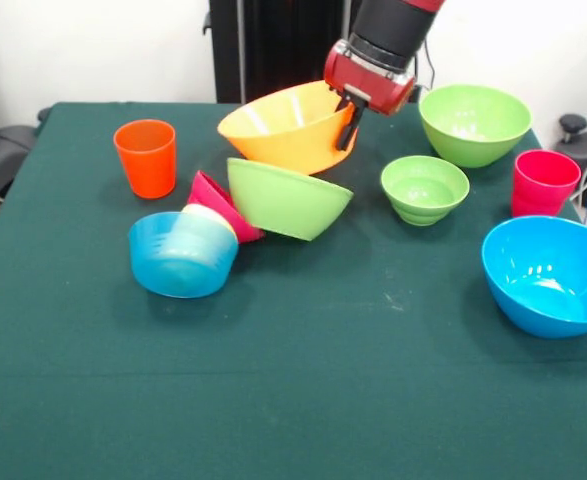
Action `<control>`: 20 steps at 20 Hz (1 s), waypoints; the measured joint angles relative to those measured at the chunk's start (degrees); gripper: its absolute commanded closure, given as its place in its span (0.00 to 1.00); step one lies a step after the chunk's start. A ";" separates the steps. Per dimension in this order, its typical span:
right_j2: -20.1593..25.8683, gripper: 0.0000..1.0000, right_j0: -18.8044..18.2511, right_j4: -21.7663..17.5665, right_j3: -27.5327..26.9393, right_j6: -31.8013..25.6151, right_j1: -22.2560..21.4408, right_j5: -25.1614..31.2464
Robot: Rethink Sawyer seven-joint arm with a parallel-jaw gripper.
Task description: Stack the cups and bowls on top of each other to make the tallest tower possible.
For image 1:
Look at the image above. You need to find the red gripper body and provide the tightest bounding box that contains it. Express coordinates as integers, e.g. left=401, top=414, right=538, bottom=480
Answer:
left=322, top=39, right=418, bottom=117

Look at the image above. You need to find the large orange plastic bowl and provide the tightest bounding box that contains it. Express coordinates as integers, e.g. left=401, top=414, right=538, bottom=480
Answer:
left=216, top=79, right=362, bottom=176

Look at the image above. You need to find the large green plastic bowl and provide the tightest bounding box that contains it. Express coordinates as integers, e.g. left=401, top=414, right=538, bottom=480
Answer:
left=226, top=157, right=354, bottom=242
left=418, top=83, right=533, bottom=169

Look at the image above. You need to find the small pink plastic bowl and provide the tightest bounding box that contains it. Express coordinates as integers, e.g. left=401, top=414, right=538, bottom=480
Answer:
left=186, top=169, right=267, bottom=245

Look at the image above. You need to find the yellow plastic cup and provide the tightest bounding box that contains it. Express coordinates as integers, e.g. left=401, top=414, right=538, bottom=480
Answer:
left=180, top=203, right=237, bottom=237

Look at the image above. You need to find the orange plastic cup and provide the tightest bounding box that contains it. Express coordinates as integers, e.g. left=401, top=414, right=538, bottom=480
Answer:
left=113, top=118, right=177, bottom=200

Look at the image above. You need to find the small blue plastic bowl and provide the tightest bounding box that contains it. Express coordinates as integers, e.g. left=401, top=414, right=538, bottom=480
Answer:
left=128, top=211, right=240, bottom=300

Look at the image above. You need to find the small green plastic bowl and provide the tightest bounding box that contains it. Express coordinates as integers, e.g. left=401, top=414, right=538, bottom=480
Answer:
left=380, top=154, right=471, bottom=227

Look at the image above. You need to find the red plastic cup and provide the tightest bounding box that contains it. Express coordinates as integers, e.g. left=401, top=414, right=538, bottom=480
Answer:
left=510, top=149, right=583, bottom=219

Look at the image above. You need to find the black round knob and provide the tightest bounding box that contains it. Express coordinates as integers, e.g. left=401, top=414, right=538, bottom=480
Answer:
left=558, top=113, right=587, bottom=145

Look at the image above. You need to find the large blue plastic bowl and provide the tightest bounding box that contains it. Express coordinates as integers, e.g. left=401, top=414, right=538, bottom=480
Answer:
left=481, top=215, right=587, bottom=340

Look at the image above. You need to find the dark green table cloth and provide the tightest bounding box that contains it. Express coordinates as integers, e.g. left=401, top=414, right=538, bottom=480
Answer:
left=0, top=101, right=587, bottom=480

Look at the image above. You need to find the black chair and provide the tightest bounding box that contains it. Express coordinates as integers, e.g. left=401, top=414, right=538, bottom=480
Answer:
left=0, top=64, right=39, bottom=201

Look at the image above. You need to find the black cable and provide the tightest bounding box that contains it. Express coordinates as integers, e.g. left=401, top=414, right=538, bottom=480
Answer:
left=423, top=42, right=437, bottom=89

